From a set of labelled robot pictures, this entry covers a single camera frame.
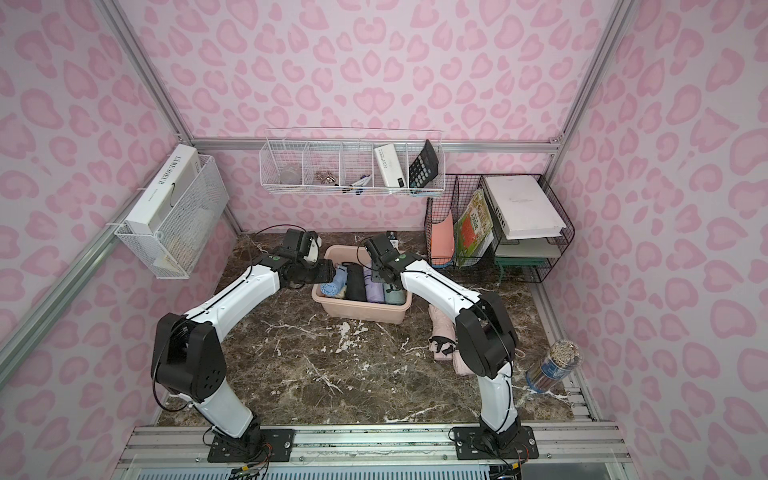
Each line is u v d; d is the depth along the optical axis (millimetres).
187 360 459
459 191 1007
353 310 952
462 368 819
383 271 653
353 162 975
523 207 954
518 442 706
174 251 765
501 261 970
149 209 666
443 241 1121
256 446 692
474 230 1025
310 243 742
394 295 903
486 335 496
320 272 810
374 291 927
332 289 881
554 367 691
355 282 954
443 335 870
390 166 917
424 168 917
